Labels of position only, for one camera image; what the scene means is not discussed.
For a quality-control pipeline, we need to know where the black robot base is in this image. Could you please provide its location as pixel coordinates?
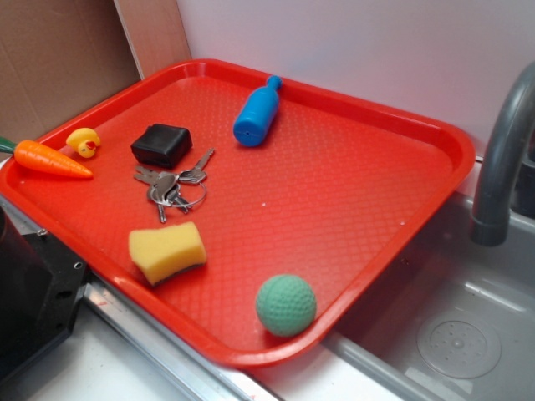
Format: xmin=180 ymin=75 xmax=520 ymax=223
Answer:
xmin=1 ymin=211 xmax=88 ymax=384

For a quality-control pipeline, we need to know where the blue plastic bottle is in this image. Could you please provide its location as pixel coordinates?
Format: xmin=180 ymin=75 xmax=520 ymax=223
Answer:
xmin=233 ymin=75 xmax=283 ymax=147

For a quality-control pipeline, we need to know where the red plastic tray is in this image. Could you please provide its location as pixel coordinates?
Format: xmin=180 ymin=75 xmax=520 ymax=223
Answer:
xmin=1 ymin=60 xmax=476 ymax=368

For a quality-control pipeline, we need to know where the bunch of metal keys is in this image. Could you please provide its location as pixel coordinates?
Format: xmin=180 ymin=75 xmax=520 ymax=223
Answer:
xmin=134 ymin=148 xmax=216 ymax=224

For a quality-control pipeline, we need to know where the green dimpled ball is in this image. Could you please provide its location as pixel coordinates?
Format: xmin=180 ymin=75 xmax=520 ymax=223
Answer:
xmin=255 ymin=274 xmax=317 ymax=338

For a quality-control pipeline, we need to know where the black rubber block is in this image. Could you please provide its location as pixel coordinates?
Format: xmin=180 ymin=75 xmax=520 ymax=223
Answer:
xmin=130 ymin=124 xmax=193 ymax=169

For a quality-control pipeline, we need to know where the yellow sponge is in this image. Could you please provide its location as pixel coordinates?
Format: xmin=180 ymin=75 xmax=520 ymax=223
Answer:
xmin=128 ymin=221 xmax=207 ymax=286

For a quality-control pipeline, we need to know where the yellow rubber duck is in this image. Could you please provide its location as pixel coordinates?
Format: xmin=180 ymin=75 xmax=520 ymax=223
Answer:
xmin=66 ymin=128 xmax=101 ymax=159

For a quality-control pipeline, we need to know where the grey plastic sink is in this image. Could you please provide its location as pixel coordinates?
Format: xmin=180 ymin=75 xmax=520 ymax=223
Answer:
xmin=324 ymin=195 xmax=534 ymax=400

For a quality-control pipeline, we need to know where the grey faucet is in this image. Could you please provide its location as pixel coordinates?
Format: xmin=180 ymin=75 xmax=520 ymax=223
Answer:
xmin=470 ymin=63 xmax=534 ymax=246

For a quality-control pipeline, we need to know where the orange toy carrot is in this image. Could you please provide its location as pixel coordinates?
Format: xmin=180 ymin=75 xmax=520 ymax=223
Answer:
xmin=1 ymin=137 xmax=94 ymax=179

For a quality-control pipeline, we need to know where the brown cardboard panel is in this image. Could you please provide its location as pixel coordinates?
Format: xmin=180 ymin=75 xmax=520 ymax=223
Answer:
xmin=1 ymin=1 xmax=140 ymax=141

